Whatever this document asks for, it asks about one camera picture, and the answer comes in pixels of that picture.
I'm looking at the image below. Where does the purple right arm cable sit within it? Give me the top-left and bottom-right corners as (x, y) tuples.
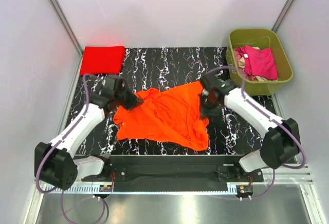
(205, 66), (307, 200)

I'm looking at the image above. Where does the white slotted cable duct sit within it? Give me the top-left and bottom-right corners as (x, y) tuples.
(45, 184), (241, 194)

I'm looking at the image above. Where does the olive green plastic bin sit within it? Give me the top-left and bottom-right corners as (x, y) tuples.
(226, 28), (294, 96)

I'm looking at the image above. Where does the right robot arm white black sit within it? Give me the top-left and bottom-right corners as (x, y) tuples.
(200, 73), (301, 176)

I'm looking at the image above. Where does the pink t shirt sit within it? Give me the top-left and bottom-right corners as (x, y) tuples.
(235, 45), (279, 81)

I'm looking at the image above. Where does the corner aluminium post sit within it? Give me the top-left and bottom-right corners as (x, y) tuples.
(37, 0), (83, 57)
(271, 0), (296, 33)

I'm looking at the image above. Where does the right corner aluminium post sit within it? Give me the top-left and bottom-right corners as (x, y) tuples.
(271, 0), (296, 33)

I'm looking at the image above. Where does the red folded t shirt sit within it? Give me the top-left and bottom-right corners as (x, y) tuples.
(80, 46), (125, 76)

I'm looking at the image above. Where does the left corner aluminium post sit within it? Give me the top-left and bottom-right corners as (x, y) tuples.
(37, 0), (83, 57)

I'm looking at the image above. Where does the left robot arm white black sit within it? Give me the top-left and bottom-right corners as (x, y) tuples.
(34, 75), (143, 193)

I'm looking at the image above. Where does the orange t shirt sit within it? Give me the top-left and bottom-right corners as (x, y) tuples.
(113, 81), (209, 151)

